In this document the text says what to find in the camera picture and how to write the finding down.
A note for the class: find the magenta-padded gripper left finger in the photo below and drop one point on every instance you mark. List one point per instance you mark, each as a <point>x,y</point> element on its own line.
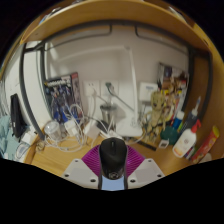
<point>78,170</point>

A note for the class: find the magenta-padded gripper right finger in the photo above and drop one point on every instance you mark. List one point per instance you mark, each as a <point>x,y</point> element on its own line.
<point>146,170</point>

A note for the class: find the black computer mouse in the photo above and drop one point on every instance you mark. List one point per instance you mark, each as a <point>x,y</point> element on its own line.
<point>113,156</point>

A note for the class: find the black flat stick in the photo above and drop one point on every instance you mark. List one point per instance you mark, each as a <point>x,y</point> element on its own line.
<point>146,145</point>

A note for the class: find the dark green round container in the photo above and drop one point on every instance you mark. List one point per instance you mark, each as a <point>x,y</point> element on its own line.
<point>170,135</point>

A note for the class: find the white multi-port charger cube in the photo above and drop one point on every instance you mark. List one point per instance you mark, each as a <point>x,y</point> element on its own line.
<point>70,127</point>

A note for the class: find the tall white charger block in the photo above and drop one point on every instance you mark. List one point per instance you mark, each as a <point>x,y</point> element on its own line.
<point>90,128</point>

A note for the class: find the white pump lotion bottle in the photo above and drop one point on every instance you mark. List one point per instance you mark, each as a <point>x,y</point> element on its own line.
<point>185,141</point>

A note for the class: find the black charger block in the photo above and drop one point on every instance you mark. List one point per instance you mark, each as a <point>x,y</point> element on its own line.
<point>102,126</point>

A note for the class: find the brown tree-like toy figure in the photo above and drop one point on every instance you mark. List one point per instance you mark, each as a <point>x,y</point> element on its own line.
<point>156,115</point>

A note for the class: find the white tissue pack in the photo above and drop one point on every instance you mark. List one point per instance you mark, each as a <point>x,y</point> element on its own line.
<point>28,138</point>

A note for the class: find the steel cup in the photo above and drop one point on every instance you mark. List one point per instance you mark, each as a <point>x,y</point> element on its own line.
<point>108,113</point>

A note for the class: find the red tube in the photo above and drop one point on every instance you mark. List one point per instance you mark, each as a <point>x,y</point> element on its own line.
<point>206,145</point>

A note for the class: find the dark bottle with white nozzle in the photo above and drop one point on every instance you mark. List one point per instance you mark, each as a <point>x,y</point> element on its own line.
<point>191,116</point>

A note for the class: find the blue robot model kit box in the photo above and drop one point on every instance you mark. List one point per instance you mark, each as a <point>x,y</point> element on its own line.
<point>61,98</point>

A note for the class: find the teal cloth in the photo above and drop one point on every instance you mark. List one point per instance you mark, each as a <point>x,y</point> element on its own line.
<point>6,133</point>

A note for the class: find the black bag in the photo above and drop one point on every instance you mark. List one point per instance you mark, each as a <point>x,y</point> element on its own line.
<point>17,115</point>

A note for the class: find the wooden desk hutch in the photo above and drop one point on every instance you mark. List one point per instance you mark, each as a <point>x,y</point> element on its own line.
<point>113,11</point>

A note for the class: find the small white square frame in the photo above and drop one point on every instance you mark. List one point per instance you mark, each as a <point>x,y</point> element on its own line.
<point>163,144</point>

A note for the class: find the white wall box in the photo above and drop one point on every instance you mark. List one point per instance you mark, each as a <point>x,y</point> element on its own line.
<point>148,91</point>

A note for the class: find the white wall socket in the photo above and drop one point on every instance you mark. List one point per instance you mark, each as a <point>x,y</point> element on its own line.
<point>91,88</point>
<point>115,87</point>

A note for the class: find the grey metal desk frame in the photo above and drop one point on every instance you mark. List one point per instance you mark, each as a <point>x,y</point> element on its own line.
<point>25,96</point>

